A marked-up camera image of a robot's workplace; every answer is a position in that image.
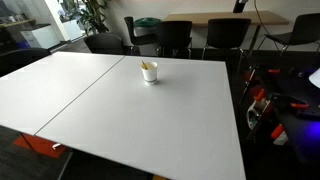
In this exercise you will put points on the yellow pen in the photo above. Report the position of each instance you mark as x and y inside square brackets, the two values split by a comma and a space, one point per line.
[144, 65]

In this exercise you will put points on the white paper cup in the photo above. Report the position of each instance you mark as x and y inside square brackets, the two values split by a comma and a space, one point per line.
[150, 75]

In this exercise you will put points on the black chair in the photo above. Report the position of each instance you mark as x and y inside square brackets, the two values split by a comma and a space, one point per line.
[130, 28]
[303, 28]
[175, 33]
[104, 43]
[228, 33]
[20, 58]

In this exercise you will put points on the bin with green bag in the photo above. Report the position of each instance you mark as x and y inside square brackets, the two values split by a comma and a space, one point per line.
[146, 22]

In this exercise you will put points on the wooden table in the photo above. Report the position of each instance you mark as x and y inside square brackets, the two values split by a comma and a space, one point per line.
[200, 18]

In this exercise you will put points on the green potted plant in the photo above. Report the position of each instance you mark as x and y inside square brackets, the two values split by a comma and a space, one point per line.
[93, 16]

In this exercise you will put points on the white planter box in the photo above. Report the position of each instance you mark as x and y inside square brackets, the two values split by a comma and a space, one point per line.
[72, 29]

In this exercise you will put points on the black mounted device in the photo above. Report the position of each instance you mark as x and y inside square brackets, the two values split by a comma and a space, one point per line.
[240, 5]

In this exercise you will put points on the white low cabinet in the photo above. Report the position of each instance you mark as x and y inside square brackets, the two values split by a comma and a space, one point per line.
[41, 36]

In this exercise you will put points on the orange floor mat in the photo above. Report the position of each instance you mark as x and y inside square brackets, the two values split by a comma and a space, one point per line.
[40, 147]

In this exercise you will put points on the blue bin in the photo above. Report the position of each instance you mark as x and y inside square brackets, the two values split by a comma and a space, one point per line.
[22, 44]

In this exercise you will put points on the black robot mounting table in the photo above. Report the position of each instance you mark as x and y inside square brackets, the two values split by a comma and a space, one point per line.
[300, 133]

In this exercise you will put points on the wooden wall shelf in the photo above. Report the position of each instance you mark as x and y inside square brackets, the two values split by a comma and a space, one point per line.
[20, 22]

